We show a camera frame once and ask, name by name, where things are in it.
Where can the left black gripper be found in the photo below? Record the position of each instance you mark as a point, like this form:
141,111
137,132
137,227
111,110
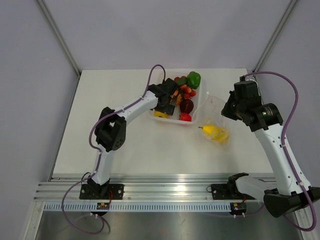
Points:
168,109

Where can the white plastic basket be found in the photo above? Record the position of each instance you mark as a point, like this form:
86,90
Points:
198,99

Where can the white slotted cable duct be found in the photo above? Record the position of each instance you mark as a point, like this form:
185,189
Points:
148,207

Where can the yellow pear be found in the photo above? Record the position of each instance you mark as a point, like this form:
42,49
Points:
208,129

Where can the green bell pepper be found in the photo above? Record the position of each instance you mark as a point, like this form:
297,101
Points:
193,80

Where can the dark red plum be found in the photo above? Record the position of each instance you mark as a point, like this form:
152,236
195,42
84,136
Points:
186,106

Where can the orange spiky horned melon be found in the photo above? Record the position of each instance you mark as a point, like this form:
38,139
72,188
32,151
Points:
176,98

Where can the yellow bell pepper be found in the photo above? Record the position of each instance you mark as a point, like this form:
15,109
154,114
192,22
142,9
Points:
159,114

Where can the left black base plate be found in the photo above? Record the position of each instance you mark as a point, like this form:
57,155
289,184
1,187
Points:
113,192

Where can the red tomato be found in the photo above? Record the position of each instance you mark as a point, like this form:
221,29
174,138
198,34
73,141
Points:
185,117

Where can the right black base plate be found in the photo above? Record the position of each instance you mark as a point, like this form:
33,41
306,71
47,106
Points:
220,191

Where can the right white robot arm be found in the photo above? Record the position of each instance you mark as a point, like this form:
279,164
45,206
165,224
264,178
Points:
292,191

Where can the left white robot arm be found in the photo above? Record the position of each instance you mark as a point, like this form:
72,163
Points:
109,133

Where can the aluminium mounting rail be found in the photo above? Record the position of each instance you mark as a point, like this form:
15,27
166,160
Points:
137,187

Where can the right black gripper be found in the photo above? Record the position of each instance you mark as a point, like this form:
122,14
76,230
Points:
226,111

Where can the clear zip top bag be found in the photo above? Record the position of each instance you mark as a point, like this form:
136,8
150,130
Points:
209,113

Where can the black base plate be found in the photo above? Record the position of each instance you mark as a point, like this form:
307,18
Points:
113,192
220,191

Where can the red lychee bunch with leaves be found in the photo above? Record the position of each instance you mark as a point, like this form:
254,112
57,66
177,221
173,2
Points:
186,91

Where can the yellow lemon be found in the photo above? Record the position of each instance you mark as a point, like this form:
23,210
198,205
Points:
220,135

